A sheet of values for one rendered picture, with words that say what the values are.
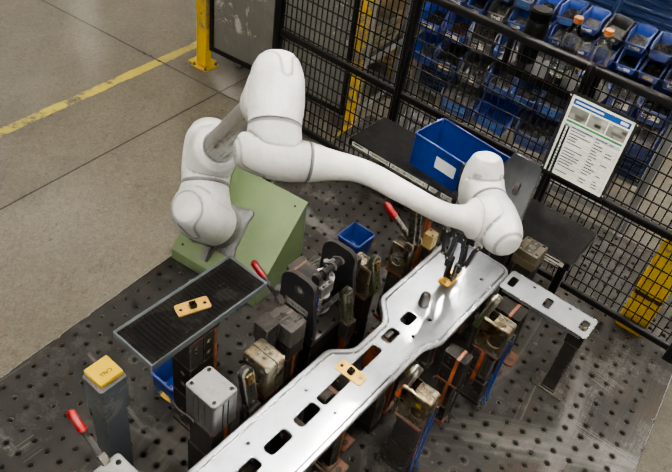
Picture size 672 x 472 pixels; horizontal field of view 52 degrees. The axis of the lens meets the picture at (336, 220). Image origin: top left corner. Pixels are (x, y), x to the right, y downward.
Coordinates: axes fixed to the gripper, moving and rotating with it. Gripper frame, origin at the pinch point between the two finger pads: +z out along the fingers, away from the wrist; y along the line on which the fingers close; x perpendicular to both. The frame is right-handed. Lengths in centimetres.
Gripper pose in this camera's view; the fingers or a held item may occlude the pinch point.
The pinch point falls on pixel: (452, 268)
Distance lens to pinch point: 208.2
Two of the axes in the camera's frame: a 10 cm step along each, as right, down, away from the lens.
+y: 7.6, 4.9, -4.2
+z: -1.1, 7.4, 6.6
